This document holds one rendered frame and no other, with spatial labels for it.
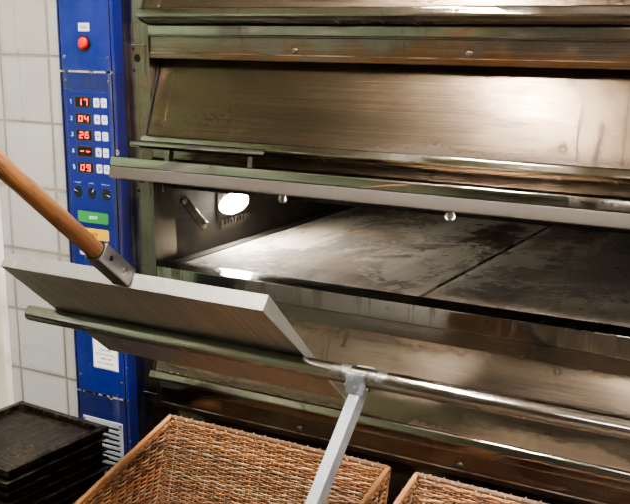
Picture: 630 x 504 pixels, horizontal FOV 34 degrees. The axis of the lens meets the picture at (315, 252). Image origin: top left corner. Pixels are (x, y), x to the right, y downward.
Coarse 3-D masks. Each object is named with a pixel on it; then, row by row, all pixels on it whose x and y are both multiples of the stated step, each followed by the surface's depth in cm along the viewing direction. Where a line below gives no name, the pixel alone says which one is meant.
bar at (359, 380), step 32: (32, 320) 197; (64, 320) 192; (96, 320) 188; (192, 352) 178; (224, 352) 174; (256, 352) 171; (352, 384) 161; (384, 384) 159; (416, 384) 156; (448, 384) 155; (352, 416) 160; (512, 416) 150; (544, 416) 146; (576, 416) 144; (608, 416) 143; (320, 480) 155
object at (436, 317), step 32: (256, 288) 214; (288, 288) 210; (320, 288) 208; (352, 288) 208; (416, 320) 197; (448, 320) 193; (480, 320) 190; (512, 320) 187; (544, 320) 186; (576, 320) 186; (608, 352) 179
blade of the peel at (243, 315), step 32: (32, 288) 188; (64, 288) 181; (96, 288) 174; (128, 288) 168; (160, 288) 165; (192, 288) 163; (224, 288) 160; (128, 320) 185; (160, 320) 178; (192, 320) 172; (224, 320) 166; (256, 320) 160; (128, 352) 206; (160, 352) 198; (288, 352) 170; (288, 384) 187; (320, 384) 180
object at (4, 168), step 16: (0, 160) 141; (0, 176) 143; (16, 176) 144; (16, 192) 146; (32, 192) 147; (48, 208) 150; (64, 224) 154; (80, 224) 157; (80, 240) 157; (96, 240) 160; (96, 256) 161
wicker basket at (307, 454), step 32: (160, 448) 226; (192, 448) 226; (224, 448) 222; (256, 448) 218; (288, 448) 214; (320, 448) 211; (128, 480) 219; (160, 480) 228; (192, 480) 224; (256, 480) 217; (288, 480) 214; (352, 480) 206; (384, 480) 199
